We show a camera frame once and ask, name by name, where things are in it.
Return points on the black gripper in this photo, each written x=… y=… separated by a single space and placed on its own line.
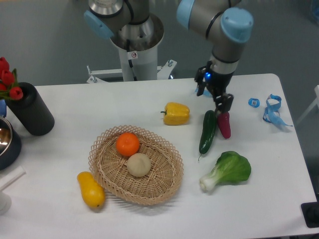
x=216 y=83

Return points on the yellow bell pepper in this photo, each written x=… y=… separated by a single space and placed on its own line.
x=175 y=114

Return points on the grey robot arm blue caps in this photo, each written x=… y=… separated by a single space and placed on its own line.
x=228 y=28

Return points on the curved blue tape strip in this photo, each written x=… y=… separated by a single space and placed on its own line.
x=207 y=93

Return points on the green cucumber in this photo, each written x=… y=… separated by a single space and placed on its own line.
x=209 y=127

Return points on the small blue tape roll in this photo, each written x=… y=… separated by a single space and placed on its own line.
x=254 y=102

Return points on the tangled blue tape strip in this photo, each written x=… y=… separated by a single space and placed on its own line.
x=271 y=113

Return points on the green bok choy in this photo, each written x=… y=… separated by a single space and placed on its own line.
x=230 y=167

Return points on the orange fruit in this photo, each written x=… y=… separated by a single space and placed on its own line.
x=127 y=144

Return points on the beige round bun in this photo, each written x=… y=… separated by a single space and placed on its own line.
x=139 y=165

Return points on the woven wicker basket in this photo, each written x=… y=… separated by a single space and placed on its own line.
x=109 y=167

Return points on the yellow mango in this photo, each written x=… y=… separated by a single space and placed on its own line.
x=92 y=193

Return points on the black device at edge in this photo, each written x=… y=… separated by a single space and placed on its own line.
x=311 y=214

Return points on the black cylindrical vase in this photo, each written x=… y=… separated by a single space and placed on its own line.
x=32 y=111

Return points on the red artificial tulips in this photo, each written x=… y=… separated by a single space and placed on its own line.
x=9 y=87

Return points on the dark metal bowl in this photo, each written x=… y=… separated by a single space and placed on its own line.
x=10 y=144

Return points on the blue object at left edge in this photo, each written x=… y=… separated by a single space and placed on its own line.
x=3 y=108

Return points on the white stand object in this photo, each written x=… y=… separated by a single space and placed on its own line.
x=5 y=199

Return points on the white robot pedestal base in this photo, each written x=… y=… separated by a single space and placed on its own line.
x=133 y=30

